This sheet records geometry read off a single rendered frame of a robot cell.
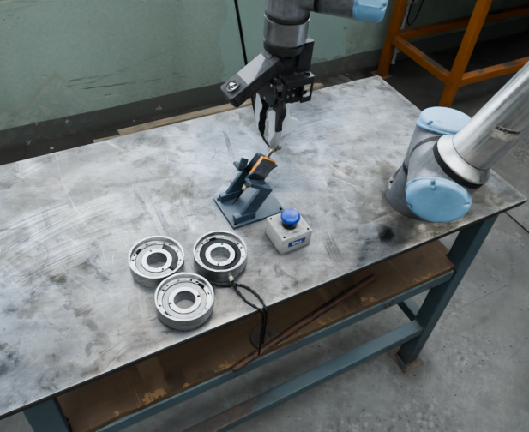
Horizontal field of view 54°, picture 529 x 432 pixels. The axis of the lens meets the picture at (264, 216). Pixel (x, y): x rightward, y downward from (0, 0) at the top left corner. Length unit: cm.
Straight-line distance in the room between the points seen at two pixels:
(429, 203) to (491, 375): 113
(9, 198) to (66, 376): 46
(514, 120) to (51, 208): 91
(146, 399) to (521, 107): 90
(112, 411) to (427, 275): 85
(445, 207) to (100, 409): 80
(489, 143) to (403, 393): 112
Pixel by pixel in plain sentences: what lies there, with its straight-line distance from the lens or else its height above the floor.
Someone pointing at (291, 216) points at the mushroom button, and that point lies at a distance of 104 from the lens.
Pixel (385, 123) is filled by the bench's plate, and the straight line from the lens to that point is 148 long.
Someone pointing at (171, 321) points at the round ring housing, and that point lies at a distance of 93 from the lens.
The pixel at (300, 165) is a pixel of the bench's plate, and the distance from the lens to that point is 128.
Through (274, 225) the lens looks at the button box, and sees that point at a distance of 106.
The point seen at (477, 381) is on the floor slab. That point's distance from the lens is 202.
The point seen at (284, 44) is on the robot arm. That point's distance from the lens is 91.
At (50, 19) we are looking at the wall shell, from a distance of 244.
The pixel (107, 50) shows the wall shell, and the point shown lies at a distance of 256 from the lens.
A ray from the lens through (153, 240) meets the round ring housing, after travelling 105.
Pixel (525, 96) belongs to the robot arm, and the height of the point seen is 120.
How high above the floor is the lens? 162
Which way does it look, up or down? 46 degrees down
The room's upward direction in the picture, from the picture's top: 6 degrees clockwise
